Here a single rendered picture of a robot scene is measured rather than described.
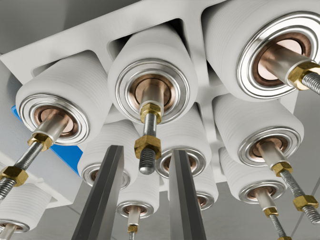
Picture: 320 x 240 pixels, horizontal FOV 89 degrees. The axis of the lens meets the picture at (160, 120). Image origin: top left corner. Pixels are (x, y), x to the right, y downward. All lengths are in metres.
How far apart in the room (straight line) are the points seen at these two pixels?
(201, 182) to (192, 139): 0.11
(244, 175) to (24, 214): 0.48
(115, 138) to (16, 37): 0.34
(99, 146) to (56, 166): 0.29
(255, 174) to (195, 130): 0.13
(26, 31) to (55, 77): 0.30
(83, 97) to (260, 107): 0.21
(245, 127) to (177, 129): 0.08
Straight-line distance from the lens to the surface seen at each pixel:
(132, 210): 0.37
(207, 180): 0.33
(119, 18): 0.22
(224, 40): 0.18
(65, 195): 0.56
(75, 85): 0.20
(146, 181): 0.35
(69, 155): 0.54
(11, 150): 0.48
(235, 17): 0.19
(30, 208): 0.54
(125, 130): 0.29
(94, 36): 0.24
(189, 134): 0.22
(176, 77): 0.16
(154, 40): 0.17
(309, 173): 0.94
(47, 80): 0.21
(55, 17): 0.46
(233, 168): 0.34
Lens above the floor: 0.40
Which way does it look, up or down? 52 degrees down
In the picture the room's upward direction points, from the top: 180 degrees counter-clockwise
